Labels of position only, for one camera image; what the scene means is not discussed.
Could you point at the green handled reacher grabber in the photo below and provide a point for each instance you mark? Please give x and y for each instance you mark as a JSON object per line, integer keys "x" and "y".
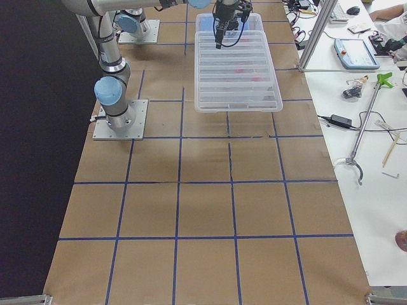
{"x": 382, "y": 80}

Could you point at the blue teach pendant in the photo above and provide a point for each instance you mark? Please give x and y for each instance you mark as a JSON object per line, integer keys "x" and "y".
{"x": 355, "y": 54}

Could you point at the clear plastic box lid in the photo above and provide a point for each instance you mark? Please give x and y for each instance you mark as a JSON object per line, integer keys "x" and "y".
{"x": 237, "y": 79}

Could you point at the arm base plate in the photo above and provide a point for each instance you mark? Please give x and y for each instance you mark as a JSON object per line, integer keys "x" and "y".
{"x": 150, "y": 38}
{"x": 128, "y": 126}

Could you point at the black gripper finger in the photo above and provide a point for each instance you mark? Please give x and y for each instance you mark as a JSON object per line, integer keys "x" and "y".
{"x": 219, "y": 35}

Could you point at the black power adapter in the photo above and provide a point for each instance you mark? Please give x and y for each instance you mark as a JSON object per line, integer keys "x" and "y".
{"x": 341, "y": 121}

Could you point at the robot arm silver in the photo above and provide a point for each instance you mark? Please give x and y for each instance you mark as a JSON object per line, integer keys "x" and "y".
{"x": 133, "y": 22}
{"x": 110, "y": 90}

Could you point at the aluminium frame post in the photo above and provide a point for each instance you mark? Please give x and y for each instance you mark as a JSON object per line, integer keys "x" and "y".
{"x": 320, "y": 24}

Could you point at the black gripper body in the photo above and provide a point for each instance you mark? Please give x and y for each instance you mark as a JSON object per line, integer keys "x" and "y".
{"x": 223, "y": 13}

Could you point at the clear plastic storage box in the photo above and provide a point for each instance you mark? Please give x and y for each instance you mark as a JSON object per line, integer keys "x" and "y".
{"x": 204, "y": 22}

